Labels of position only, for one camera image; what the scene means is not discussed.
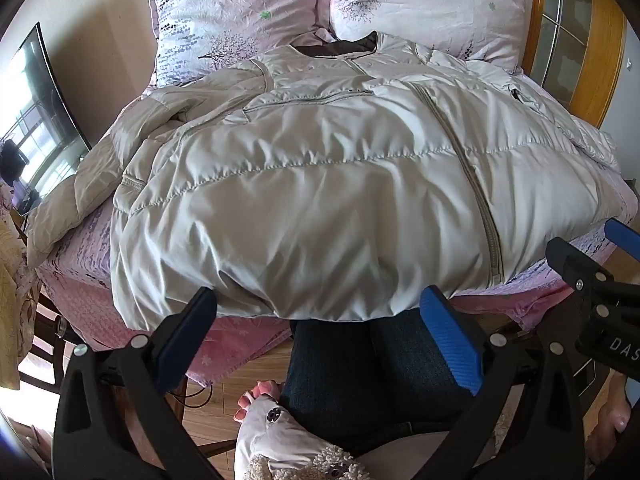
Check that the pink floral pillow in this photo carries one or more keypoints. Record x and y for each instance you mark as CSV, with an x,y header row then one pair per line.
x,y
430,5
225,10

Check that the dark wooden chair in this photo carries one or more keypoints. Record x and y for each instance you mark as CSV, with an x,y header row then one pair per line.
x,y
50,340

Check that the white fuzzy slipper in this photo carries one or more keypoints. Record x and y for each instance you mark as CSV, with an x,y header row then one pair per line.
x,y
280,440

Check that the black curved television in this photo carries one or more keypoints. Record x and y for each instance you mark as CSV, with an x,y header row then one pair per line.
x,y
42,120

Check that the person's left foot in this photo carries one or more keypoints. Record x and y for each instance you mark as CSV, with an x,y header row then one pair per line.
x,y
257,395

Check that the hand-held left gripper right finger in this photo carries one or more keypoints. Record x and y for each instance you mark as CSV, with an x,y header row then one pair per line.
x,y
452,345

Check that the white puffer jacket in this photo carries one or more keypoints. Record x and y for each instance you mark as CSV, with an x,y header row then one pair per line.
x,y
325,185

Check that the person's right leg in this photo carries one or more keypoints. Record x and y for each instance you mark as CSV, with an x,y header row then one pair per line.
x,y
400,360

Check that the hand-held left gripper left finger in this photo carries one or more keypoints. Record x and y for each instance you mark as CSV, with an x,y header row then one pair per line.
x,y
186,340

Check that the person's leg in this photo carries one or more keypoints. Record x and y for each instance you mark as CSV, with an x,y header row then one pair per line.
x,y
330,380
400,360

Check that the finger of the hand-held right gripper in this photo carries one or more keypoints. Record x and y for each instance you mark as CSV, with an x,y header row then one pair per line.
x,y
622,235
575,265

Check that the yellow floral cloth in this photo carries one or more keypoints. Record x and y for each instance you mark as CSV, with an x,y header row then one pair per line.
x,y
15,260

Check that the pink floral bed sheet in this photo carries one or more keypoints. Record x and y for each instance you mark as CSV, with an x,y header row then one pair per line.
x,y
90,260

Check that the person's left leg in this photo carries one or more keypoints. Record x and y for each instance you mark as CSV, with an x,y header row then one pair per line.
x,y
330,380

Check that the person's right hand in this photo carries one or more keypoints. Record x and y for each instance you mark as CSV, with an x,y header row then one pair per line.
x,y
607,425

